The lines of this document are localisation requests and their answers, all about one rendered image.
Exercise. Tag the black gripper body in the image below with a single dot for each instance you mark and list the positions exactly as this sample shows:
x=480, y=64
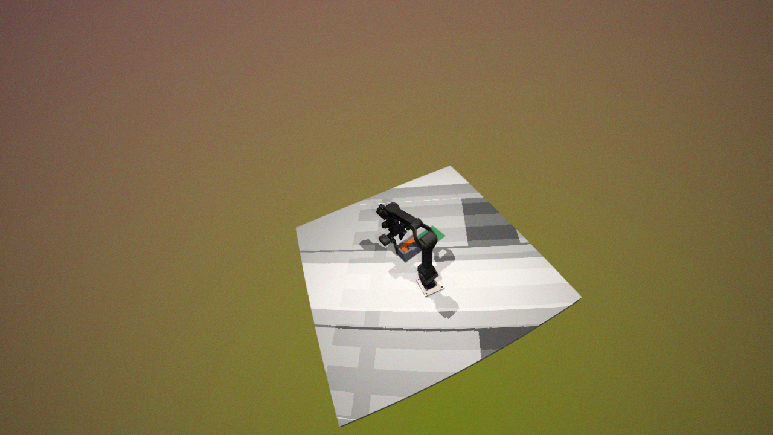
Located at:
x=394, y=231

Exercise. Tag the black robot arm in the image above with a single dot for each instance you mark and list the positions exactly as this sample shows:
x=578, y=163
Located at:
x=393, y=214

